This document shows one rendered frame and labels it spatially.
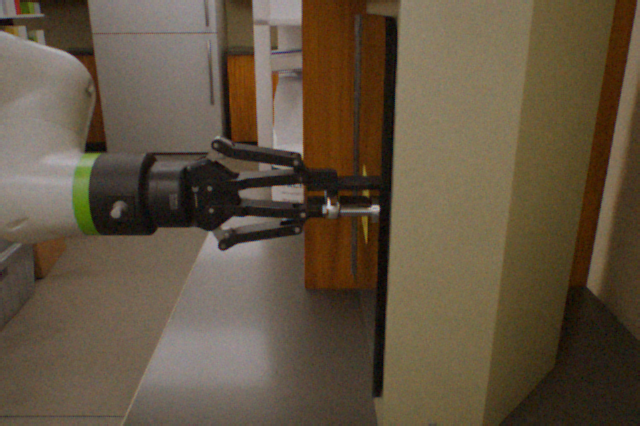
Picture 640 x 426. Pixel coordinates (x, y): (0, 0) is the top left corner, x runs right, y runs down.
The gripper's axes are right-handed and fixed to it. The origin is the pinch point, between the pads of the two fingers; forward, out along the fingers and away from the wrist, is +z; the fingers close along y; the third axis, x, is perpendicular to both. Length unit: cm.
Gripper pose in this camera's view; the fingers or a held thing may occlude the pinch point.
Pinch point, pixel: (338, 193)
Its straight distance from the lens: 63.3
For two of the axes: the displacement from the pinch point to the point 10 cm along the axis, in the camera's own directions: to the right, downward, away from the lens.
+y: 0.0, -9.4, -3.4
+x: -0.2, -3.4, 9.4
